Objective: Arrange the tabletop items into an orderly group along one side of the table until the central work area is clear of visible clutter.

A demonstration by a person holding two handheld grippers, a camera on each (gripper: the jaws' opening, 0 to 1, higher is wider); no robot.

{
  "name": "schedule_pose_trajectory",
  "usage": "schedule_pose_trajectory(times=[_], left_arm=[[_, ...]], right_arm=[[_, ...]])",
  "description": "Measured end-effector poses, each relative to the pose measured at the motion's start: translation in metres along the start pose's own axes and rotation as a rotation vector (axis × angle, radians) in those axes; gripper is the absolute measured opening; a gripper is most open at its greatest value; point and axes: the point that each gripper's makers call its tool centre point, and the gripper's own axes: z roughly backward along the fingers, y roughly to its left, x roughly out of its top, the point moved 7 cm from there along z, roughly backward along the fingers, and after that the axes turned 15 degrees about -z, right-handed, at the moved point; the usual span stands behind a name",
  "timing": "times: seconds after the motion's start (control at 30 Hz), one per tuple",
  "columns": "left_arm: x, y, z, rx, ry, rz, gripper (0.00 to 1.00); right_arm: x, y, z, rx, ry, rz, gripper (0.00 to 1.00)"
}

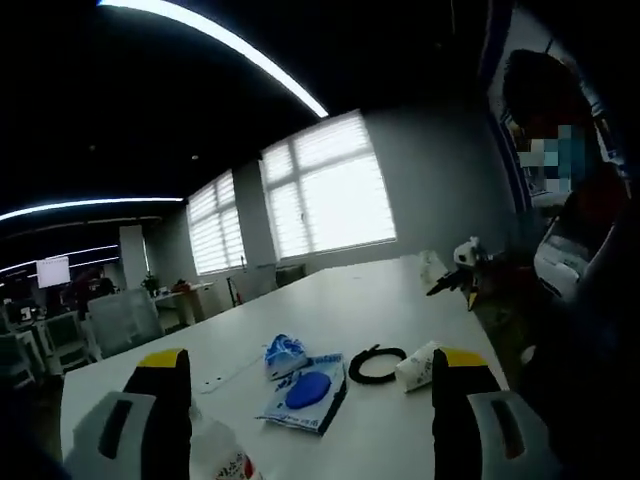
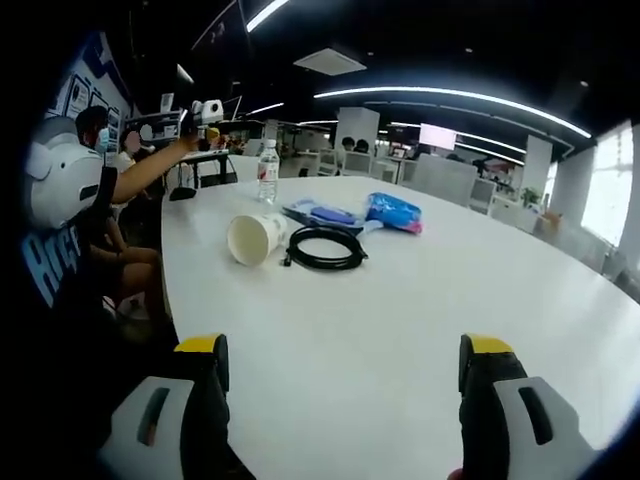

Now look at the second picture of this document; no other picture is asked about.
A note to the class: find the clear bag with blue cloth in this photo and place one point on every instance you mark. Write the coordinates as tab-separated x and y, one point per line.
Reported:
327	212

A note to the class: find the person's right hand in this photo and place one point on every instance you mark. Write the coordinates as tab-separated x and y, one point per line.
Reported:
456	475

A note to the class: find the small black object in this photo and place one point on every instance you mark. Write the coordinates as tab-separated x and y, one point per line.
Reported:
182	194

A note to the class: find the grey partition panel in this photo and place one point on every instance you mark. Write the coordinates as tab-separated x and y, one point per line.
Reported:
445	177

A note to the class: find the curved ceiling light strip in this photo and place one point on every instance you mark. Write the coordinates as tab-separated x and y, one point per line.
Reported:
450	95

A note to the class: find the wall poster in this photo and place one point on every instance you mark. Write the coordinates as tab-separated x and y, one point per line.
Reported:
95	80

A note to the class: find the orange box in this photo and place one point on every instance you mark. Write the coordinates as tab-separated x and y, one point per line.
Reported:
552	216

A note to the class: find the white chest-worn device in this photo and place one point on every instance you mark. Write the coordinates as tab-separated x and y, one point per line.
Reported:
62	175

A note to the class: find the white paper cup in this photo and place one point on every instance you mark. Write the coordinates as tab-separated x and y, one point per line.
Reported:
250	240

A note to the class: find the straight ceiling light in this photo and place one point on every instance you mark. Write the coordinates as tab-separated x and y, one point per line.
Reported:
265	14

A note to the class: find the blue tissue packet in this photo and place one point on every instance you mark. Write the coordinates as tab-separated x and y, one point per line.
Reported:
392	210

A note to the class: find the clear plastic water bottle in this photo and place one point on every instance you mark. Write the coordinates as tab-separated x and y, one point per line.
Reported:
268	172

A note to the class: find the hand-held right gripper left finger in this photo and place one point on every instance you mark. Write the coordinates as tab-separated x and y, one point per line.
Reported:
207	400

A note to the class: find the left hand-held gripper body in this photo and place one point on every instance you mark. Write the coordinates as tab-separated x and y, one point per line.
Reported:
210	111

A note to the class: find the ceiling air vent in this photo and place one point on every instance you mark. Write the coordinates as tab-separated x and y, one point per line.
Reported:
330	61

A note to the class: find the office desk with black legs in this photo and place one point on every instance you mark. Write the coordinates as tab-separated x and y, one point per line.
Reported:
210	154

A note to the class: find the white pillar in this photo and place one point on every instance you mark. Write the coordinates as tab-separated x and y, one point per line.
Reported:
357	125

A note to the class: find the narrow window with blinds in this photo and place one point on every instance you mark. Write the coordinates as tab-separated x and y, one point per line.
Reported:
607	185

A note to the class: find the potted green plant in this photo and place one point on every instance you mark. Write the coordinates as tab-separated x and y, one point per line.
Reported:
532	196

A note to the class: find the white table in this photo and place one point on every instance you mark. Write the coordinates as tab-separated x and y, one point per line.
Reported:
380	310

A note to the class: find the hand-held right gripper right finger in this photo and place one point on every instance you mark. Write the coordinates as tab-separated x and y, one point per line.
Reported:
485	400

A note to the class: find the bright wall screen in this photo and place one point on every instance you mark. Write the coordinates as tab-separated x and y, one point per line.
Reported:
438	136

